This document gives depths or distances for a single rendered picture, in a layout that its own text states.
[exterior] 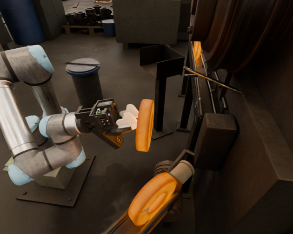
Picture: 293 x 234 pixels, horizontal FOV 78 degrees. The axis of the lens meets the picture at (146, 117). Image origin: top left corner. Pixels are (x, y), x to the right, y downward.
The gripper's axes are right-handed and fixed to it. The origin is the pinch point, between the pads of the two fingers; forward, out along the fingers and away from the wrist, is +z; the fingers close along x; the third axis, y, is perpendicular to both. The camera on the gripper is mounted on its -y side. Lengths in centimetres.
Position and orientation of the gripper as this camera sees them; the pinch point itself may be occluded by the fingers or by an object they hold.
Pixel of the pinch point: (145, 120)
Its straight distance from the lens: 52.3
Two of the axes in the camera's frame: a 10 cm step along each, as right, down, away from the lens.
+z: 9.5, -1.1, -3.0
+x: 1.5, -6.8, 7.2
